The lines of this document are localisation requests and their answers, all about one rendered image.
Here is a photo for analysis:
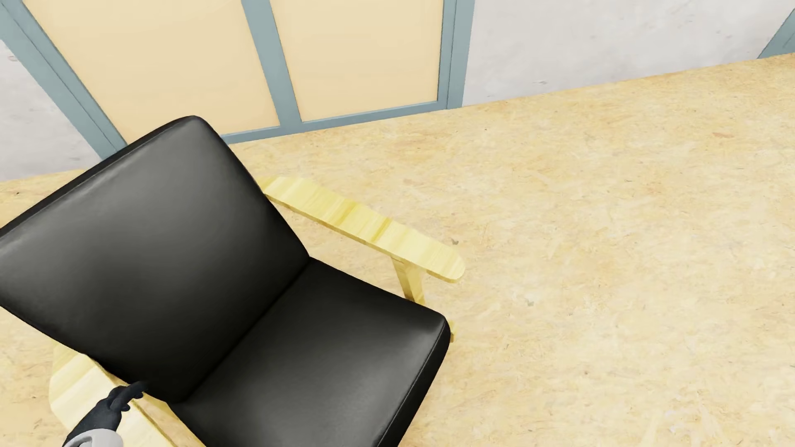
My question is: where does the beige panelled blue-framed door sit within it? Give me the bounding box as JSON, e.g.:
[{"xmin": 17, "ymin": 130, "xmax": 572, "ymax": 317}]
[{"xmin": 0, "ymin": 0, "xmax": 477, "ymax": 160}]

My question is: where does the black leather wooden armchair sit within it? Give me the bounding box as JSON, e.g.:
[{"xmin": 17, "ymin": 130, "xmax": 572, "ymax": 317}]
[{"xmin": 0, "ymin": 115, "xmax": 467, "ymax": 447}]

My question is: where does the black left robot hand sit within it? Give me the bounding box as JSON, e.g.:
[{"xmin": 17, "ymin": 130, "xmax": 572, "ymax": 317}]
[{"xmin": 79, "ymin": 381, "xmax": 147, "ymax": 435}]

